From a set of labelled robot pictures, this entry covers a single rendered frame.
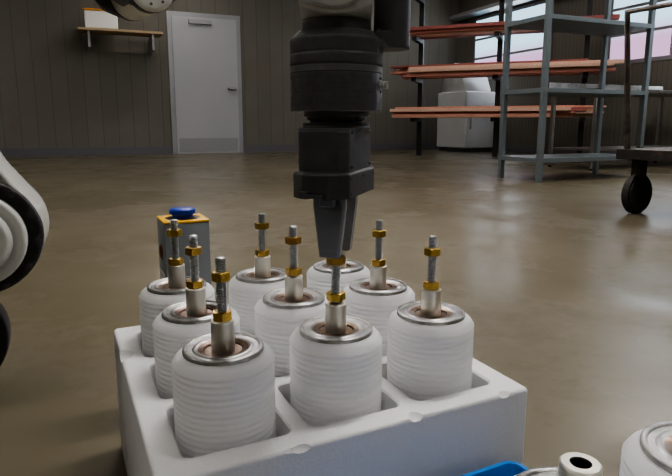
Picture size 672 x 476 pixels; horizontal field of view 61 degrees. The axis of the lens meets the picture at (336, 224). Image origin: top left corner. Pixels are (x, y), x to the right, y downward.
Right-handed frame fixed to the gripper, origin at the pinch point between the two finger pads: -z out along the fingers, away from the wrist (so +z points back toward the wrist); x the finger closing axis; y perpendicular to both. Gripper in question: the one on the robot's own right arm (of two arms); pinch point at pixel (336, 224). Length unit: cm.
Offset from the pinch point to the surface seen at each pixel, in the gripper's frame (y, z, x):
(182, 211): -32.5, -3.6, -22.8
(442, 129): -116, 2, -963
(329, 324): -0.3, -10.2, 1.0
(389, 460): 6.8, -22.0, 4.1
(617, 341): 39, -36, -76
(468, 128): -68, 4, -926
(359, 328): 2.4, -10.9, -0.6
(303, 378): -2.0, -14.9, 4.3
